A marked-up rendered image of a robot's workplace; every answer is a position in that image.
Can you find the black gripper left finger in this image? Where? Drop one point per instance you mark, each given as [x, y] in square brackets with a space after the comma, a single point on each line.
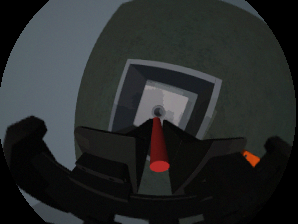
[130, 148]

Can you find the red peg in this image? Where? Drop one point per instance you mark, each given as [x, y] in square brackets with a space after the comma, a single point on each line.
[158, 159]

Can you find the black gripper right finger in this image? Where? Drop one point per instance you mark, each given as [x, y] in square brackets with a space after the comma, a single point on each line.
[188, 155]

